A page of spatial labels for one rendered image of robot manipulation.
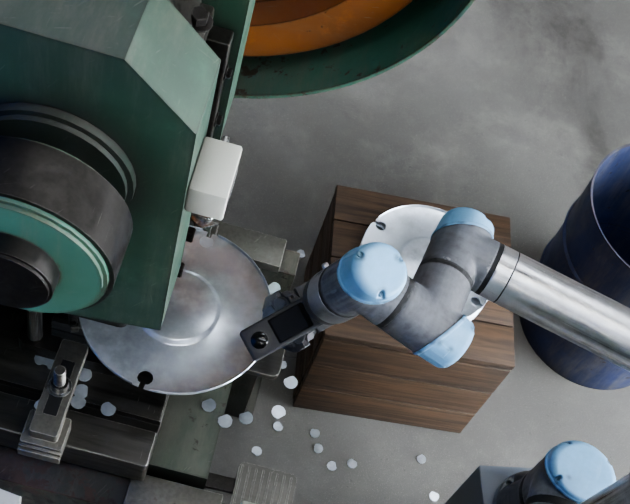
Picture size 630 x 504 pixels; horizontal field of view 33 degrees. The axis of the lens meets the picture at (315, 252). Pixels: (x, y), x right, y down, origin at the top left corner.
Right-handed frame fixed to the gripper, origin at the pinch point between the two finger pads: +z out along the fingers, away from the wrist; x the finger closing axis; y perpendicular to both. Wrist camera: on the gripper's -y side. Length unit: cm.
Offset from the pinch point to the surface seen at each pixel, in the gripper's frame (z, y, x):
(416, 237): 44, 60, 3
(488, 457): 67, 63, -49
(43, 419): 5.8, -33.4, 4.4
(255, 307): 2.9, 1.7, 4.2
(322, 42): -17.2, 22.5, 33.2
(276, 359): 0.2, -0.5, -4.1
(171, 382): 1.6, -16.0, 0.4
